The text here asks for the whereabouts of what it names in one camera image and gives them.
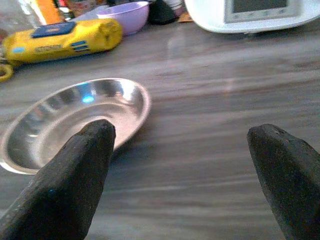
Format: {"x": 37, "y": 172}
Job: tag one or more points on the white kitchen appliance with display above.
{"x": 212, "y": 15}

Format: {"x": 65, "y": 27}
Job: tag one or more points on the orange sauce bottle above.
{"x": 47, "y": 10}

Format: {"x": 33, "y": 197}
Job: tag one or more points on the colourful food bag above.
{"x": 82, "y": 7}

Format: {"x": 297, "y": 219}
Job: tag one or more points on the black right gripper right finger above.
{"x": 292, "y": 175}

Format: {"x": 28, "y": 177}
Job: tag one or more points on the black rounded object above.
{"x": 161, "y": 12}

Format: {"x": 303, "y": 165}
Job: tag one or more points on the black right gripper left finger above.
{"x": 62, "y": 187}

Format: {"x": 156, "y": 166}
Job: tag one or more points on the round stainless steel plate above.
{"x": 62, "y": 112}

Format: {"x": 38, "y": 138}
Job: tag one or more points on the yellow kitchen cloth package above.
{"x": 62, "y": 42}

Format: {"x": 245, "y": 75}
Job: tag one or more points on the lilac plastic bowl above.
{"x": 130, "y": 17}

